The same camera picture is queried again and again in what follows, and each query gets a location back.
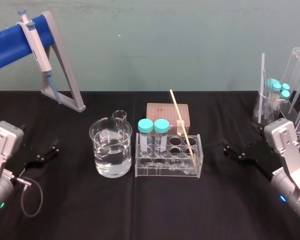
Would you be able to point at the pink pipette tip box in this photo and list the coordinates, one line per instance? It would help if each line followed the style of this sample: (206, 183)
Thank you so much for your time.
(162, 111)

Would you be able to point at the short clear glass rod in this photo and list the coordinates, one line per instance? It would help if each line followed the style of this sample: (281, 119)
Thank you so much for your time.
(265, 100)

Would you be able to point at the clear tube with teal cap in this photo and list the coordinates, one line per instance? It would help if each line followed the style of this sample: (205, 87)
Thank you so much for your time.
(286, 86)
(285, 94)
(271, 81)
(277, 87)
(161, 126)
(145, 126)

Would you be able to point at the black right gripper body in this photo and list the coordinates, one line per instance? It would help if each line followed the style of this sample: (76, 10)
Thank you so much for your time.
(258, 156)

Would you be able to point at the long white glass rod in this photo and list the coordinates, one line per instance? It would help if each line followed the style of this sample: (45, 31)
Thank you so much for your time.
(262, 82)

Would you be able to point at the large glass beaker with water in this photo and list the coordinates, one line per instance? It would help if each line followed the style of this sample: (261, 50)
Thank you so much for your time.
(111, 155)

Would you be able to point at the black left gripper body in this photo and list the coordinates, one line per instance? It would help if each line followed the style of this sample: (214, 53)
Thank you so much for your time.
(22, 156)

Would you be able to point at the white and blue pipette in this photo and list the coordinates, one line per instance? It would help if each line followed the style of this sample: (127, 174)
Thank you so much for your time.
(38, 55)

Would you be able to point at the blue and grey pipette stand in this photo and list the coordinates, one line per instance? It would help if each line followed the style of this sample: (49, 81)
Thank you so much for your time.
(12, 43)

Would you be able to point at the black table cloth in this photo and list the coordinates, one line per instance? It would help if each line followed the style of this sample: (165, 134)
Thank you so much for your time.
(150, 207)

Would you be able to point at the small empty glass beaker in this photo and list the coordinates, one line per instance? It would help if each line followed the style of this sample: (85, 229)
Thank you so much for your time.
(119, 115)

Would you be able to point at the thin pale thermometer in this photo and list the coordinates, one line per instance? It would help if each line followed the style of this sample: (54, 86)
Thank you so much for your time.
(180, 115)

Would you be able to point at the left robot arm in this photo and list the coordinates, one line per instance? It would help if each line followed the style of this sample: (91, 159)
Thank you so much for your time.
(0, 155)

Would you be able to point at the clear glass conical flask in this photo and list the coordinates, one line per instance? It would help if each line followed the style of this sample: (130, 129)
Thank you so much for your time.
(272, 110)

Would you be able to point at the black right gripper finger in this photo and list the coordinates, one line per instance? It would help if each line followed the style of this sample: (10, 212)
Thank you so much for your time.
(259, 128)
(233, 152)

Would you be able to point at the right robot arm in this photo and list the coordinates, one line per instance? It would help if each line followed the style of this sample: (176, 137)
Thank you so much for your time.
(290, 160)

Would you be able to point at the clear acrylic test tube rack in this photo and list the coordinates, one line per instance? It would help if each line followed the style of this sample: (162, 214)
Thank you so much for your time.
(165, 170)

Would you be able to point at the clear acrylic stand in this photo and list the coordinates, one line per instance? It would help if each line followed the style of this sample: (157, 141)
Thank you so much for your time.
(298, 65)

